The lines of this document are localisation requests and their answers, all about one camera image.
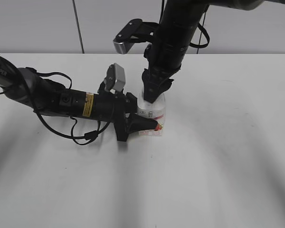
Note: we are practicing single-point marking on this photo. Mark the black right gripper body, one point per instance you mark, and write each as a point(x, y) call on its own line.
point(165, 55)

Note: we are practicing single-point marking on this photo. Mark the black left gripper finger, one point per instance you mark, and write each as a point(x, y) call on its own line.
point(136, 123)
point(130, 103)

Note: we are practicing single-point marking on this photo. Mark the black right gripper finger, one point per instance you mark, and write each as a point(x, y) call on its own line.
point(155, 82)

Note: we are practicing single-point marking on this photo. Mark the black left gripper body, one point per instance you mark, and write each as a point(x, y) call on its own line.
point(111, 108)

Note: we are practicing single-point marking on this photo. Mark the white yili yogurt bottle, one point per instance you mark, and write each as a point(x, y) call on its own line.
point(158, 113)

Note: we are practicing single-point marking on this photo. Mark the white plastic bottle cap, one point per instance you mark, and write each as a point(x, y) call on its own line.
point(143, 102)

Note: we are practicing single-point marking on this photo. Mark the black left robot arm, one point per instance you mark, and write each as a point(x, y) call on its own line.
point(49, 98)

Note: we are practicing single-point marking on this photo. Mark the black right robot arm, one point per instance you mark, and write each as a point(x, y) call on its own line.
point(182, 17)

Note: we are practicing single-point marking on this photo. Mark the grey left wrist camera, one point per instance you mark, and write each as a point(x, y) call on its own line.
point(114, 79)

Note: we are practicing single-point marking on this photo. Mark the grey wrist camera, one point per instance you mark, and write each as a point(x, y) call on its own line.
point(135, 31)
point(114, 79)

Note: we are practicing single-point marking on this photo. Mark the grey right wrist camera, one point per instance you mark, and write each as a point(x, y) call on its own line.
point(135, 31)

